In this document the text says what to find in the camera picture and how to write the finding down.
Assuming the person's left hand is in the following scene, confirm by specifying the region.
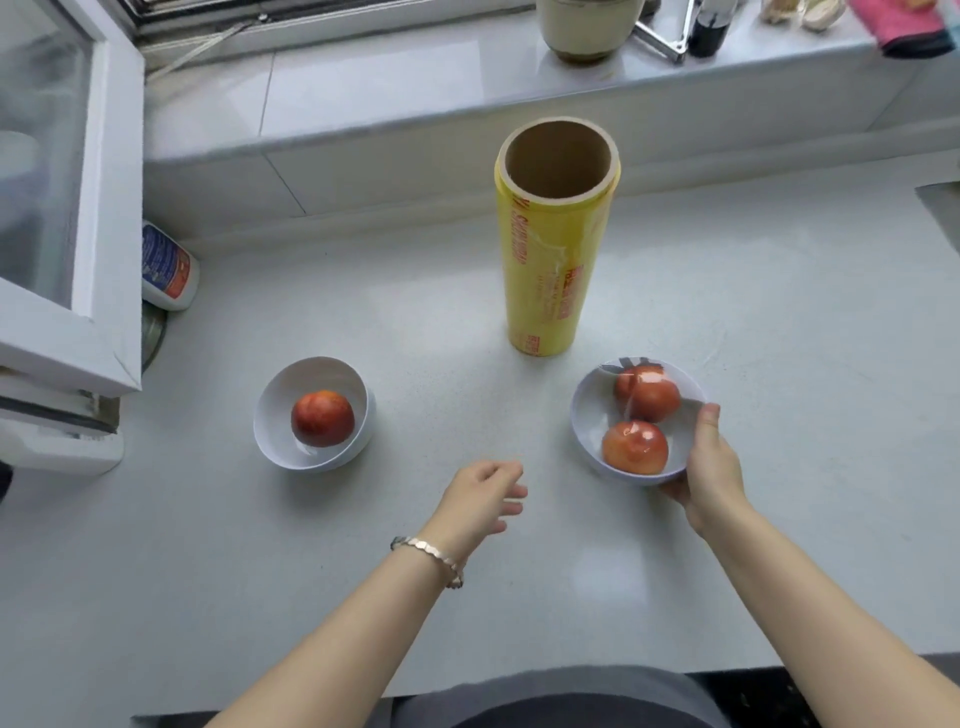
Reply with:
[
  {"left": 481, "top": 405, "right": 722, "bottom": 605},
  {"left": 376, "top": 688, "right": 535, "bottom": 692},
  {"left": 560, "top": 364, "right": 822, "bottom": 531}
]
[{"left": 419, "top": 460, "right": 529, "bottom": 564}]

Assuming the person's right hand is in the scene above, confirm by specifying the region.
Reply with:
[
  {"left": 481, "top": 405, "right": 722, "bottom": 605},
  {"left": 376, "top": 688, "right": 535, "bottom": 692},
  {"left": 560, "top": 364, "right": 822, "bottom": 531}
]
[{"left": 659, "top": 402, "right": 751, "bottom": 538}]

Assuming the white bowl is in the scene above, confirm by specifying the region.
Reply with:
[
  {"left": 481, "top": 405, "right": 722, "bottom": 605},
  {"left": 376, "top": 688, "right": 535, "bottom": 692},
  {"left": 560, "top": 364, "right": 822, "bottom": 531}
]
[
  {"left": 252, "top": 356, "right": 377, "bottom": 474},
  {"left": 569, "top": 356, "right": 710, "bottom": 487}
]

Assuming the clear cling film sheet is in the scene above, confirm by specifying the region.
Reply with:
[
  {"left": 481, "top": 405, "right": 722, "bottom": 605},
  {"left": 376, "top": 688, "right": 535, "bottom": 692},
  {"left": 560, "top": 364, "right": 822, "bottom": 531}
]
[{"left": 569, "top": 356, "right": 710, "bottom": 487}]

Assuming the yellow plastic wrap roll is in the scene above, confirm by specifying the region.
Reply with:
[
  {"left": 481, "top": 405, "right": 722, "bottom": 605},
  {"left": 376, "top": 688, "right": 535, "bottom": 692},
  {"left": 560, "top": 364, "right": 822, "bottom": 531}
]
[{"left": 494, "top": 116, "right": 622, "bottom": 358}]

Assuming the person's left forearm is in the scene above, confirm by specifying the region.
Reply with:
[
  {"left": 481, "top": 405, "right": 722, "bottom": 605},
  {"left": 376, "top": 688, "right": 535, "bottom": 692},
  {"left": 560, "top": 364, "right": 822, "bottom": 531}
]
[{"left": 206, "top": 547, "right": 463, "bottom": 728}]

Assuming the person's right forearm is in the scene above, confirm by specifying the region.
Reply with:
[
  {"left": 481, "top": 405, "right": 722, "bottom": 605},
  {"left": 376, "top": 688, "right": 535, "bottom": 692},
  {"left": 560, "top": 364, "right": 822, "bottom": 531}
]
[{"left": 704, "top": 502, "right": 960, "bottom": 728}]

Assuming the grey shirt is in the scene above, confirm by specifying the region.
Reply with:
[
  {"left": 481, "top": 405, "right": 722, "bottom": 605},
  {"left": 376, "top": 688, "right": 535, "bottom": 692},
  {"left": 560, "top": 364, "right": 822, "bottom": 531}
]
[{"left": 367, "top": 665, "right": 733, "bottom": 728}]

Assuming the black speckled bag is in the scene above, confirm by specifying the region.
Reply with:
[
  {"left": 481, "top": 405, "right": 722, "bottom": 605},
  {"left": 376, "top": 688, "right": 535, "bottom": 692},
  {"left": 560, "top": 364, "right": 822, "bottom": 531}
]
[{"left": 689, "top": 667, "right": 826, "bottom": 728}]

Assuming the steel sink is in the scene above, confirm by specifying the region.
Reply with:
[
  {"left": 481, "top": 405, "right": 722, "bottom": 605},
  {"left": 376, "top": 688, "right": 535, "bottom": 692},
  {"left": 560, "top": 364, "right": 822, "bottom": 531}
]
[{"left": 916, "top": 181, "right": 960, "bottom": 253}]

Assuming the white bottle blue orange label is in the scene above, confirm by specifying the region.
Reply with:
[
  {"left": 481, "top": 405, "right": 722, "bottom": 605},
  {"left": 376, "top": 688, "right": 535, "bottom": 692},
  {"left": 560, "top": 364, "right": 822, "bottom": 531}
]
[{"left": 140, "top": 220, "right": 201, "bottom": 313}]

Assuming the white appliance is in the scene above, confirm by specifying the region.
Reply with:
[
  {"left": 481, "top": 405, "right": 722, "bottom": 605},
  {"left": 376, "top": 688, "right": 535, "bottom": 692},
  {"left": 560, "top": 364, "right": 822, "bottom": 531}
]
[{"left": 0, "top": 416, "right": 125, "bottom": 479}]

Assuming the metal kitchen tool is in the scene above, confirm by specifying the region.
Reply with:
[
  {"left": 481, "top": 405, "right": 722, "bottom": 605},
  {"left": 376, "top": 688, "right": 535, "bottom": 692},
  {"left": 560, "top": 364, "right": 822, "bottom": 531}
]
[{"left": 633, "top": 0, "right": 699, "bottom": 65}]

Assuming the black spray bottle white cap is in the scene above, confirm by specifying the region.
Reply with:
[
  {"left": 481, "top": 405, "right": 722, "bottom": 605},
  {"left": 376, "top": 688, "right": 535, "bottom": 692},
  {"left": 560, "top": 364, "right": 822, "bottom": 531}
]
[{"left": 687, "top": 0, "right": 740, "bottom": 59}]

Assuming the white open window sash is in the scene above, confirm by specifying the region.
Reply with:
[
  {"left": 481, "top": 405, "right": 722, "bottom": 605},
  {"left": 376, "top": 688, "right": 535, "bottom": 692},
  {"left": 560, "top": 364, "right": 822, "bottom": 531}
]
[{"left": 0, "top": 0, "right": 146, "bottom": 397}]

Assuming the beige ceramic pot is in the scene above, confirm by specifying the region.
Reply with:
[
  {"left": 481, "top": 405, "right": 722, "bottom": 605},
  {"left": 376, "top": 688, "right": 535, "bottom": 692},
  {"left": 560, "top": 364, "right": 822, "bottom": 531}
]
[{"left": 535, "top": 0, "right": 646, "bottom": 64}]

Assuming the pink cloth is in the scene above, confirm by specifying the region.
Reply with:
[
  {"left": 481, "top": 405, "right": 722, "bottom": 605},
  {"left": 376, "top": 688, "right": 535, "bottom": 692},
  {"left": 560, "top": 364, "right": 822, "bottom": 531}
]
[{"left": 847, "top": 0, "right": 958, "bottom": 60}]

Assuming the silver link bracelet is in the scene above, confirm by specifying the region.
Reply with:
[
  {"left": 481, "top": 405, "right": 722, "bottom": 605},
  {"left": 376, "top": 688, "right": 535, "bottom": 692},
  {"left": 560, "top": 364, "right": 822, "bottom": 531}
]
[{"left": 389, "top": 535, "right": 465, "bottom": 590}]

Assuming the white fixed window frame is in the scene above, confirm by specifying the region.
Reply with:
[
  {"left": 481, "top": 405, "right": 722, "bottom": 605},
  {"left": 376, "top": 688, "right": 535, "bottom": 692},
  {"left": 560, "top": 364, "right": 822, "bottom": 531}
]
[{"left": 119, "top": 0, "right": 538, "bottom": 58}]

